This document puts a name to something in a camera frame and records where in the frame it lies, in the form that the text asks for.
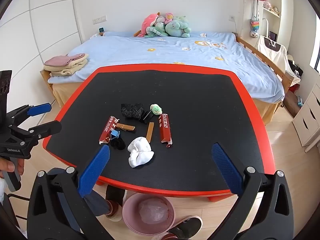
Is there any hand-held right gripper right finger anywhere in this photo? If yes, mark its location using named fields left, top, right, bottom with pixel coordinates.
left=211, top=143, right=294, bottom=240

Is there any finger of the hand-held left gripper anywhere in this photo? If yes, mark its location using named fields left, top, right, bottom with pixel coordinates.
left=7, top=102, right=52, bottom=127
left=10, top=120, right=62, bottom=145

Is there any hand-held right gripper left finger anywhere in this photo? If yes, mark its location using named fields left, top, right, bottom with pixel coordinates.
left=26, top=145, right=112, bottom=240

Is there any plain black sock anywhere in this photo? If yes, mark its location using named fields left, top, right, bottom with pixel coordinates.
left=109, top=136, right=126, bottom=150

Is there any red paper box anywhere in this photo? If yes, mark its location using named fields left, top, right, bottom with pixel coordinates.
left=99, top=116, right=118, bottom=145
left=157, top=113, right=173, bottom=148

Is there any pink plastic bin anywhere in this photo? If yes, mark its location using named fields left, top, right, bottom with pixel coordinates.
left=122, top=192, right=175, bottom=238

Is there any wooden clothespin half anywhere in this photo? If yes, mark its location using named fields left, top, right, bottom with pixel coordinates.
left=146, top=122, right=155, bottom=143

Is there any black patterned sock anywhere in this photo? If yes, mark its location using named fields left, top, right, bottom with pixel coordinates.
left=121, top=103, right=145, bottom=119

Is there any person's left hand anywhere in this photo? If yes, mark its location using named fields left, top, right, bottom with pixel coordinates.
left=0, top=156, right=25, bottom=179

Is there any brown slipper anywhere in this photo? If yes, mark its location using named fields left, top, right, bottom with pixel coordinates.
left=162, top=216, right=203, bottom=240
left=105, top=200, right=123, bottom=222

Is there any folded beige blanket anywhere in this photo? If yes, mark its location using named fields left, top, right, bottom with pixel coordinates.
left=44, top=54, right=89, bottom=77

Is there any folded pink towel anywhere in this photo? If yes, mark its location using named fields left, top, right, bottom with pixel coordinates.
left=44, top=53, right=86, bottom=67

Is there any red table with black top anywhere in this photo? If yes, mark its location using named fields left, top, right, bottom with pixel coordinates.
left=42, top=64, right=275, bottom=203

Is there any clear plastic bag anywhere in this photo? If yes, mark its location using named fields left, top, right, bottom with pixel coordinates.
left=139, top=197, right=168, bottom=222

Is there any wooden bed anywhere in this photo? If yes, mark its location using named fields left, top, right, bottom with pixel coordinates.
left=40, top=30, right=300, bottom=125

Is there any black binder clip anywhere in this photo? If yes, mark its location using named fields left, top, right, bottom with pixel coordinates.
left=139, top=110, right=154, bottom=124

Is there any black chair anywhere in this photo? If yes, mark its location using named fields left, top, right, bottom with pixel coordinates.
left=0, top=192, right=33, bottom=230

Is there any white wardrobe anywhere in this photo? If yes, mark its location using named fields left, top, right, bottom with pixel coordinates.
left=0, top=0, right=84, bottom=120

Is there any brown bag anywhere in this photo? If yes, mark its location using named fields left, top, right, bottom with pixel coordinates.
left=282, top=91, right=301, bottom=117

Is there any white drawer cabinet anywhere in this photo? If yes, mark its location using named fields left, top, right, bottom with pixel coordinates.
left=292, top=76, right=320, bottom=153

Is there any black bag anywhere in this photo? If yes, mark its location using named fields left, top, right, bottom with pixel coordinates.
left=287, top=59, right=303, bottom=78

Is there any white tote bag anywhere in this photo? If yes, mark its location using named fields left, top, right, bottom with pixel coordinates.
left=257, top=35, right=288, bottom=73

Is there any light blue bedsheet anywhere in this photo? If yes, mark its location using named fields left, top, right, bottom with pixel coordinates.
left=47, top=31, right=285, bottom=103

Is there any striped green plush toy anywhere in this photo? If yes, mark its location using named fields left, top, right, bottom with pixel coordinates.
left=144, top=16, right=168, bottom=38

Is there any rainbow bubble bag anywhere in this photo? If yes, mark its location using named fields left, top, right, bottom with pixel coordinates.
left=249, top=18, right=260, bottom=32

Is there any white curved stand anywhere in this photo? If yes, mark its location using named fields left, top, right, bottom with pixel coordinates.
left=262, top=18, right=270, bottom=42

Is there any window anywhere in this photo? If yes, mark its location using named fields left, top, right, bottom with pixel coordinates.
left=309, top=12, right=320, bottom=71

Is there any white shelf unit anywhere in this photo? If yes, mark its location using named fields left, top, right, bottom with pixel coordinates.
left=244, top=0, right=290, bottom=55

